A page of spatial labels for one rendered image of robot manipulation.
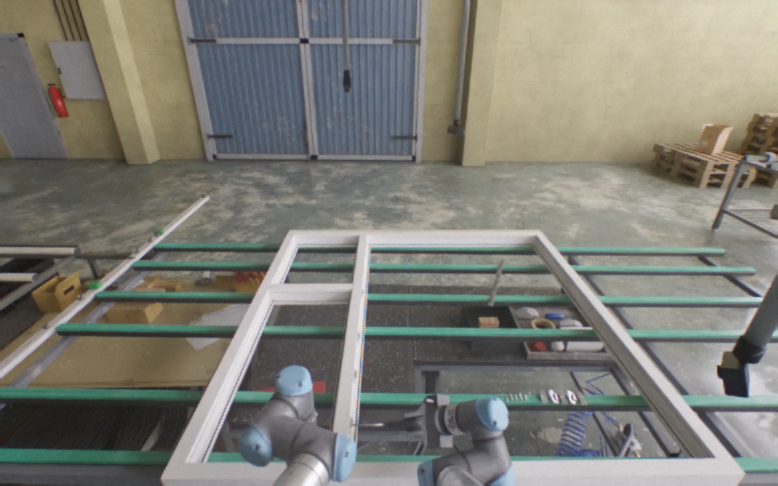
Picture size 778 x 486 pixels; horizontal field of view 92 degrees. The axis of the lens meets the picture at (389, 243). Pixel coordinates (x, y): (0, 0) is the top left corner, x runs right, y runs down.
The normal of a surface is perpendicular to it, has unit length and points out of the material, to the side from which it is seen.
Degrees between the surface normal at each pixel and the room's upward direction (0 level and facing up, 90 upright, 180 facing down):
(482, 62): 90
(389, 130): 90
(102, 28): 90
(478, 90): 90
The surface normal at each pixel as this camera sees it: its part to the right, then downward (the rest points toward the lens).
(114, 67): -0.01, 0.45
